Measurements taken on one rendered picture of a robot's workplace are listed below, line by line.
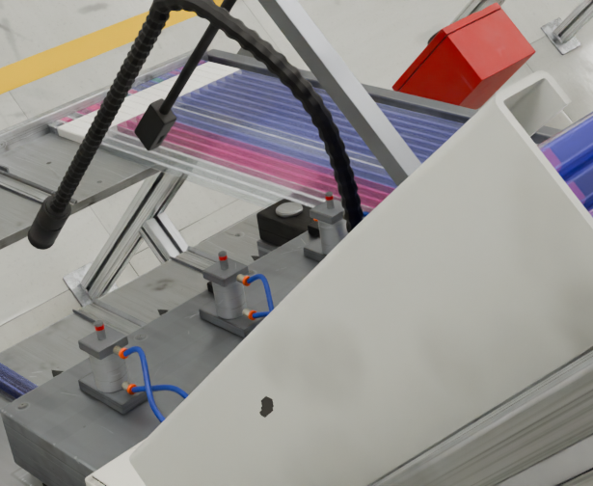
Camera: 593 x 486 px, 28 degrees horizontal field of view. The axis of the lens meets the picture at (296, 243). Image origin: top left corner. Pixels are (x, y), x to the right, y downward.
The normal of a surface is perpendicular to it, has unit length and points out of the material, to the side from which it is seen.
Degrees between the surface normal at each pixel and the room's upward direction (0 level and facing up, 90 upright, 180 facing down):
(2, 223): 45
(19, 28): 0
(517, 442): 90
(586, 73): 0
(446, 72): 90
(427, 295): 90
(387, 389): 90
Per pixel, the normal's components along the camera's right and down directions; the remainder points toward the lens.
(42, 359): -0.12, -0.88
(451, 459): -0.70, 0.41
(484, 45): 0.40, -0.44
